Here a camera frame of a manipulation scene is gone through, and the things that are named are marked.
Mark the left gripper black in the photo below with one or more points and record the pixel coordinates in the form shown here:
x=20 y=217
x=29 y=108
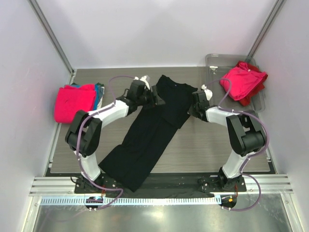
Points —
x=156 y=99

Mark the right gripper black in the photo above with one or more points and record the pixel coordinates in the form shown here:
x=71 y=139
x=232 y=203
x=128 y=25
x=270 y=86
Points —
x=191 y=111

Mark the black t shirt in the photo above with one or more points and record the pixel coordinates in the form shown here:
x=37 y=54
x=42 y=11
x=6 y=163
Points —
x=131 y=162

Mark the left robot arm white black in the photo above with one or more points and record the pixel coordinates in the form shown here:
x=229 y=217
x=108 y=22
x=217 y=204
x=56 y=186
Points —
x=83 y=135

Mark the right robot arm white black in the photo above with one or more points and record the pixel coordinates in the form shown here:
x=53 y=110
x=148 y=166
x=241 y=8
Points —
x=246 y=135

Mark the clear plastic bin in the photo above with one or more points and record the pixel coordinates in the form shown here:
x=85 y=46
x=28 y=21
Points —
x=217 y=65

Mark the red t shirt in bin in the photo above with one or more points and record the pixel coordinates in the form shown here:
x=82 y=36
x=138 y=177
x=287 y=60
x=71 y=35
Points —
x=249 y=82

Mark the pink t shirt in bin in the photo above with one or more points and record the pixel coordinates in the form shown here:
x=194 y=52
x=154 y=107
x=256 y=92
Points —
x=228 y=82

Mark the folded green t shirt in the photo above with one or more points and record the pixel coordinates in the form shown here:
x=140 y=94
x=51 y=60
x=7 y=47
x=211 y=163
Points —
x=77 y=85

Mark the folded white t shirt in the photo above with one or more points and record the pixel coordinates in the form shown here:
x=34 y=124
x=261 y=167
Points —
x=101 y=95

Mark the folded pink t shirt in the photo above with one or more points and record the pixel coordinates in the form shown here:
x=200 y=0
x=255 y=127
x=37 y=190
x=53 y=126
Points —
x=70 y=99

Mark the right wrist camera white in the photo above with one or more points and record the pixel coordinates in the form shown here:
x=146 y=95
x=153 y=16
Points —
x=207 y=92

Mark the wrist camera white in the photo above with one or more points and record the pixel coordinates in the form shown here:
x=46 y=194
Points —
x=207 y=92
x=145 y=79

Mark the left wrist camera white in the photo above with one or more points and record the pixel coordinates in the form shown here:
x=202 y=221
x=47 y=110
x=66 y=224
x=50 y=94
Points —
x=145 y=79

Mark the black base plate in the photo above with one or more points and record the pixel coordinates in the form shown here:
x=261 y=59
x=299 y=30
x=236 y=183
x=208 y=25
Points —
x=162 y=185

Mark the slotted cable duct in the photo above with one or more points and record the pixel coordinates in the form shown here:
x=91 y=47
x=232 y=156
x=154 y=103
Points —
x=96 y=201

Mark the right aluminium frame post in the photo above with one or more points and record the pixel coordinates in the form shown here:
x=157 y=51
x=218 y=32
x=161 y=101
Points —
x=270 y=19

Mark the aluminium frame post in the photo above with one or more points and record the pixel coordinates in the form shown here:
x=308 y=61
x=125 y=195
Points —
x=48 y=30
x=270 y=19

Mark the aluminium rail front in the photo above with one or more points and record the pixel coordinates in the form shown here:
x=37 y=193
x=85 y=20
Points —
x=265 y=183

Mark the left aluminium frame post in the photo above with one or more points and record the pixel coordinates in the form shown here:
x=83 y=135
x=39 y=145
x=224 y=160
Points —
x=48 y=30

